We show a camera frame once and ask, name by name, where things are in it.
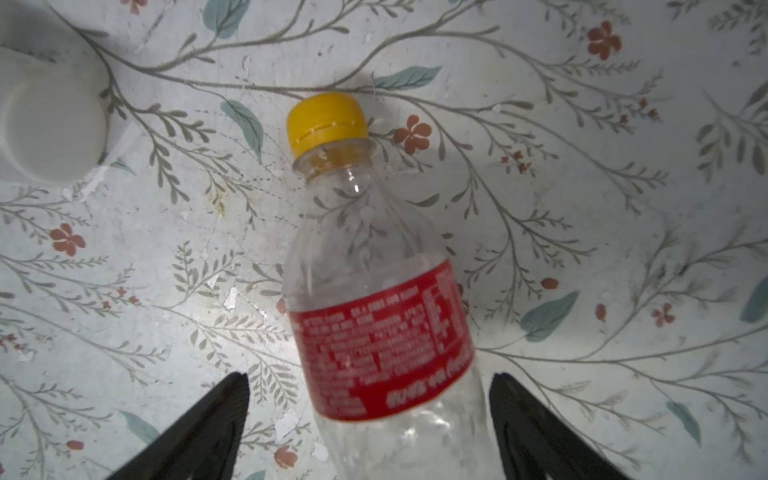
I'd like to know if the clear square bottle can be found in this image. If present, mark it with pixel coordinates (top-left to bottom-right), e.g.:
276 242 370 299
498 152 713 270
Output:
1 48 108 185

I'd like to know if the red label clear bottle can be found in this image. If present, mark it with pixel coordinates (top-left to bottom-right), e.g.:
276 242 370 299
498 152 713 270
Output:
282 93 503 479

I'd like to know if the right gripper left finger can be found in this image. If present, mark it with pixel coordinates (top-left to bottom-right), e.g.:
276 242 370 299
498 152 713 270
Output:
110 372 250 480

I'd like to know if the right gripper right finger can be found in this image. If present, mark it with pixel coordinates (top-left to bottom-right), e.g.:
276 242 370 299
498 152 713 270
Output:
489 373 628 480

